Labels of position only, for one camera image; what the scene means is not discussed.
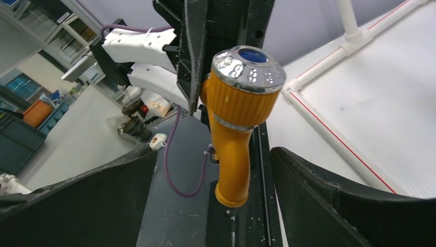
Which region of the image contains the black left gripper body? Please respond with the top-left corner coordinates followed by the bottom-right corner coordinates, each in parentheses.
top-left (152, 0), bottom-right (275, 48)

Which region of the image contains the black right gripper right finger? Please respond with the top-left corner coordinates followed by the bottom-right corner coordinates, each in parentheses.
top-left (270, 147), bottom-right (435, 246)

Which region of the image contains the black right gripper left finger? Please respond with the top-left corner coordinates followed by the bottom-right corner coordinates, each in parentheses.
top-left (1, 147), bottom-right (158, 246)

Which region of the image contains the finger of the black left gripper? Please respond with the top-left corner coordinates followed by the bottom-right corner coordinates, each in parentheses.
top-left (177, 1), bottom-right (209, 116)

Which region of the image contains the yellow plastic water faucet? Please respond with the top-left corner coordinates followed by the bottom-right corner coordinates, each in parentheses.
top-left (201, 45), bottom-right (286, 207)

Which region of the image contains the white PVC pipe frame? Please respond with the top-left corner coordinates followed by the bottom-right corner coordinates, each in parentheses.
top-left (283, 1), bottom-right (435, 198)

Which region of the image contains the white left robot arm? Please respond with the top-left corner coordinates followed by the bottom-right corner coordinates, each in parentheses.
top-left (90, 1), bottom-right (274, 114)

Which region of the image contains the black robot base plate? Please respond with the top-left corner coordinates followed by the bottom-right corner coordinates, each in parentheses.
top-left (136, 112), bottom-right (283, 247)

